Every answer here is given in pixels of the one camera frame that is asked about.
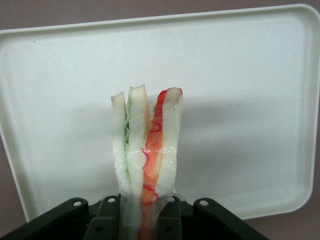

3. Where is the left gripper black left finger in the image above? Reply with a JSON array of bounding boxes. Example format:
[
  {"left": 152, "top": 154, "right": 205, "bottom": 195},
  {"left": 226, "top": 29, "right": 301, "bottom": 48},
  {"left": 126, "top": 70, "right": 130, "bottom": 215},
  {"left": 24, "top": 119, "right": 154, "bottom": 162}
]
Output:
[{"left": 0, "top": 195, "right": 121, "bottom": 240}]

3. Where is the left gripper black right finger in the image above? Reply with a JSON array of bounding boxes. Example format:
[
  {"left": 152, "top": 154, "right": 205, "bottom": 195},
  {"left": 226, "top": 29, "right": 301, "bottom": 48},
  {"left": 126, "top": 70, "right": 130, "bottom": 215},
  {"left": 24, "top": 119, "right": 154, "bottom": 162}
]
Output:
[{"left": 155, "top": 195, "right": 271, "bottom": 240}]

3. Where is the triangle sandwich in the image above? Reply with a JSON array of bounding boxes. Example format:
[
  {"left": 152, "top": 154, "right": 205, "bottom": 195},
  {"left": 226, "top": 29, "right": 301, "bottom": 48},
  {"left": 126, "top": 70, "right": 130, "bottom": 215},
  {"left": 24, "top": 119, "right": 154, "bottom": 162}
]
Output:
[{"left": 110, "top": 84, "right": 185, "bottom": 240}]

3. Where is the cream white plastic tray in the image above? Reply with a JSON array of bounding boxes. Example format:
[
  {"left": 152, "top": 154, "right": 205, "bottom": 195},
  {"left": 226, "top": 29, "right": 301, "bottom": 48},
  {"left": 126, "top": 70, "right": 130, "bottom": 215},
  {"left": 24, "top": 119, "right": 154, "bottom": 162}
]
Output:
[{"left": 0, "top": 3, "right": 320, "bottom": 223}]

